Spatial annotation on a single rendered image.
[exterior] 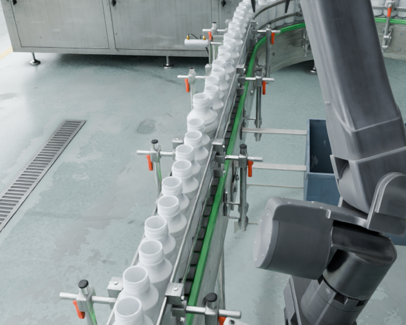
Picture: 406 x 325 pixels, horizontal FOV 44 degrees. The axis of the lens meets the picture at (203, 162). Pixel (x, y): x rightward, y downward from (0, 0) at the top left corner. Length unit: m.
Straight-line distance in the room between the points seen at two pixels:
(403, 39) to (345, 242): 2.01
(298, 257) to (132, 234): 2.21
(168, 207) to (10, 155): 2.74
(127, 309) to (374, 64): 0.47
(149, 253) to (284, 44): 1.61
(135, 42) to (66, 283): 2.55
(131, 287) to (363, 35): 0.47
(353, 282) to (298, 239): 0.07
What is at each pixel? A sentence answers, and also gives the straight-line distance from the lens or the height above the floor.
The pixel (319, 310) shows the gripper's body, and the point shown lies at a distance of 0.54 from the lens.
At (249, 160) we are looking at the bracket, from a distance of 1.16.
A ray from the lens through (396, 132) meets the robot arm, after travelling 0.48.
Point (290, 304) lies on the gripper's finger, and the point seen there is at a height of 1.26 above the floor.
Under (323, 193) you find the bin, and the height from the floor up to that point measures 0.89.
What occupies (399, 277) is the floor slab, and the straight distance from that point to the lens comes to 2.50.
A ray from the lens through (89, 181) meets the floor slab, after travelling 3.11.
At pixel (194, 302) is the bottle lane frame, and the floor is 1.00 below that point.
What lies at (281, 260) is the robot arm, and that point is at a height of 1.37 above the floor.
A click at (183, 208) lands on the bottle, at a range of 0.94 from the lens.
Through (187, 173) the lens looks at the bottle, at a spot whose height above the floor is 1.15.
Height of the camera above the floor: 1.69
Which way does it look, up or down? 32 degrees down
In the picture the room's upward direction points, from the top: 3 degrees counter-clockwise
